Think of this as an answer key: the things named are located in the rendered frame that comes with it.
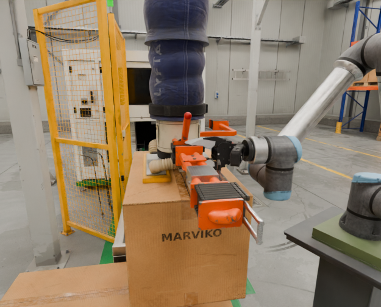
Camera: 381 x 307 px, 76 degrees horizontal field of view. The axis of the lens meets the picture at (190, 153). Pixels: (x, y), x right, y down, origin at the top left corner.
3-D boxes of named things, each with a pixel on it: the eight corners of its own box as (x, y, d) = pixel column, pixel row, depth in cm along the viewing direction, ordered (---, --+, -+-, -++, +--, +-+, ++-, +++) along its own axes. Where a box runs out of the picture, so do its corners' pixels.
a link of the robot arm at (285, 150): (303, 167, 79) (306, 137, 77) (267, 169, 77) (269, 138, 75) (287, 160, 88) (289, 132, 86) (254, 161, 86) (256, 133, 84)
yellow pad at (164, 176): (143, 156, 118) (142, 147, 117) (164, 156, 120) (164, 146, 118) (142, 184, 86) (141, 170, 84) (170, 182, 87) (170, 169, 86)
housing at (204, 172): (185, 183, 60) (185, 165, 59) (211, 181, 61) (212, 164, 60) (189, 195, 53) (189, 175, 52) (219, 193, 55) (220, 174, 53)
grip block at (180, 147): (170, 158, 81) (170, 141, 79) (199, 156, 83) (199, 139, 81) (172, 166, 73) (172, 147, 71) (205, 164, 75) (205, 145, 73)
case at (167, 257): (138, 220, 138) (133, 151, 128) (207, 214, 144) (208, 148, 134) (130, 314, 81) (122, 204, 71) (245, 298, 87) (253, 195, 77)
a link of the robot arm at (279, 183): (279, 190, 93) (282, 158, 90) (296, 203, 82) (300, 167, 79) (255, 191, 92) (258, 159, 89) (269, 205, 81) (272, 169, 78)
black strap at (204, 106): (148, 111, 107) (148, 101, 106) (200, 110, 111) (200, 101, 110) (149, 117, 86) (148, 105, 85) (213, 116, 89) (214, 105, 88)
